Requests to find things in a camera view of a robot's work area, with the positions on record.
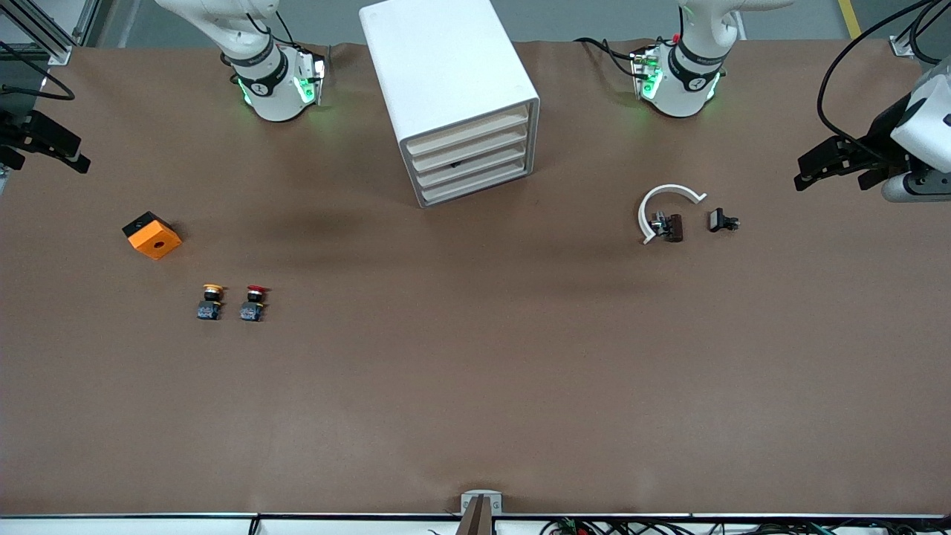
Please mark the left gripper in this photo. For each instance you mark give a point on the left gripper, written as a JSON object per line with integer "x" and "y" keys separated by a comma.
{"x": 879, "y": 137}

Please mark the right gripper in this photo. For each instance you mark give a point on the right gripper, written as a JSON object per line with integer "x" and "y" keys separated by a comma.
{"x": 21, "y": 131}

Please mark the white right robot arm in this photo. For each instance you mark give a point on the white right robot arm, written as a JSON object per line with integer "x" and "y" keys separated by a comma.
{"x": 275, "y": 96}

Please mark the yellow push button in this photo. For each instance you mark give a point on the yellow push button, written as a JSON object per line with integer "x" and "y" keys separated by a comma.
{"x": 210, "y": 308}

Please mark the red push button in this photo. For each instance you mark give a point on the red push button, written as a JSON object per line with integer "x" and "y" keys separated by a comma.
{"x": 252, "y": 310}

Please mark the small black clip part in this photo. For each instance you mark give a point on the small black clip part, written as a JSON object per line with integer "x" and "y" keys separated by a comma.
{"x": 717, "y": 220}

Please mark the orange box with hole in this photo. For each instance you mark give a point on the orange box with hole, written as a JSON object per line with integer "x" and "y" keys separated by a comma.
{"x": 154, "y": 241}

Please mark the brown and black connector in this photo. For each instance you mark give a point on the brown and black connector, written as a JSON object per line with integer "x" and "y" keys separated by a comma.
{"x": 674, "y": 227}

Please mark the aluminium frame bar with foot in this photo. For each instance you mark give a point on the aluminium frame bar with foot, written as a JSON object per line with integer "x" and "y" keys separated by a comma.
{"x": 59, "y": 53}
{"x": 903, "y": 46}

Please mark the white table edge rail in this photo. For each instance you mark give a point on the white table edge rail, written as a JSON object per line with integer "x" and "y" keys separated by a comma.
{"x": 148, "y": 526}

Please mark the grey metal bracket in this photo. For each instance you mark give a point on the grey metal bracket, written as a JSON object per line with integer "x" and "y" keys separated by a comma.
{"x": 481, "y": 493}

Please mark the brown camera post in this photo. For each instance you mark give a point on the brown camera post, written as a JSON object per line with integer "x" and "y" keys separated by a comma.
{"x": 477, "y": 520}

